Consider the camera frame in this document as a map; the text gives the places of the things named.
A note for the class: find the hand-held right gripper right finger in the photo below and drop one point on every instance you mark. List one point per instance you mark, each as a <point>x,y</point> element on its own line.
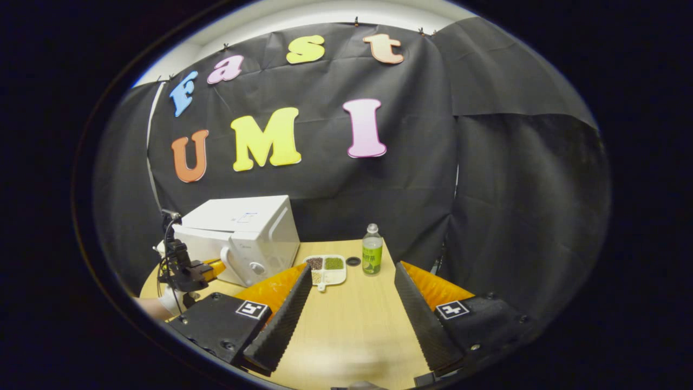
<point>425,325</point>

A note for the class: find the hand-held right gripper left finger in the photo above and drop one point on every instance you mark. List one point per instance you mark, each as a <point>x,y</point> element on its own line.
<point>281,325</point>

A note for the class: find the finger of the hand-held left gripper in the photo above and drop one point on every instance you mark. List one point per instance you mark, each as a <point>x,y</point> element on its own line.
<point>216,269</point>

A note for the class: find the white microwave oven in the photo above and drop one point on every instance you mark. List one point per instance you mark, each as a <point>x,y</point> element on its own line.
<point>243,216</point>

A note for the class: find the white divided dish of beans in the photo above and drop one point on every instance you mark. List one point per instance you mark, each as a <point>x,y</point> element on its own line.
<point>333,276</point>

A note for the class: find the green drink bottle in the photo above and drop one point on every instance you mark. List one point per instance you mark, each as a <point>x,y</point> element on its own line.
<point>372,254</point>

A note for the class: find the small black bottle cap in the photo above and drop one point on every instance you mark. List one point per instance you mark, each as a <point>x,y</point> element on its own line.
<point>353,261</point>

